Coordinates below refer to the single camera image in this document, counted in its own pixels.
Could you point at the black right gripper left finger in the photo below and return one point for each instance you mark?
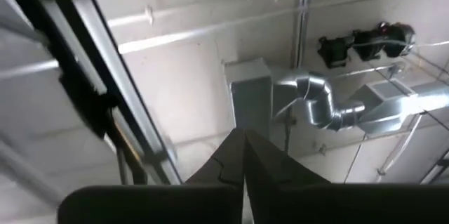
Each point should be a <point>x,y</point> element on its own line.
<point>210,203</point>

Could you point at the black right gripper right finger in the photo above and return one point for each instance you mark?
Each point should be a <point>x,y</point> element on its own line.
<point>315,203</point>

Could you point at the white ceiling pipe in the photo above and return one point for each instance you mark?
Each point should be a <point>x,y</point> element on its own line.
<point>196,34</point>

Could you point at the metal ceiling strut channel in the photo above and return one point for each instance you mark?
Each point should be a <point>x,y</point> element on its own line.
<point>302,17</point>

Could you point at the silver round elbow duct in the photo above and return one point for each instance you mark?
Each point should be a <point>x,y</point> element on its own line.
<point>319,101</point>

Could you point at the silver rectangular duct box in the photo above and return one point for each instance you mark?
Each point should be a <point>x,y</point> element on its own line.
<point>250,97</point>

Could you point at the silver air duct with vent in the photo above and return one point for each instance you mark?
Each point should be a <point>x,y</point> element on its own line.
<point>393,106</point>

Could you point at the black frame beam with lights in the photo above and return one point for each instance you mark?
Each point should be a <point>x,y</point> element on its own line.
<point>87,62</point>

